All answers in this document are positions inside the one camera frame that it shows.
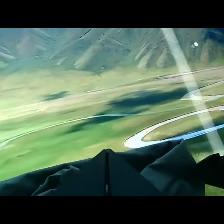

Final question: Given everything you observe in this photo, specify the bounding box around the black garment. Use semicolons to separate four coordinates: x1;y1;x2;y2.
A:
0;139;224;197

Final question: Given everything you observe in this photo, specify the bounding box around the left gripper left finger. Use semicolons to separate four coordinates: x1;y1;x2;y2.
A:
81;148;108;197

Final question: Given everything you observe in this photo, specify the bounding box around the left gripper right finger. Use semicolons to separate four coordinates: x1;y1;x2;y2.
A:
107;148;138;197

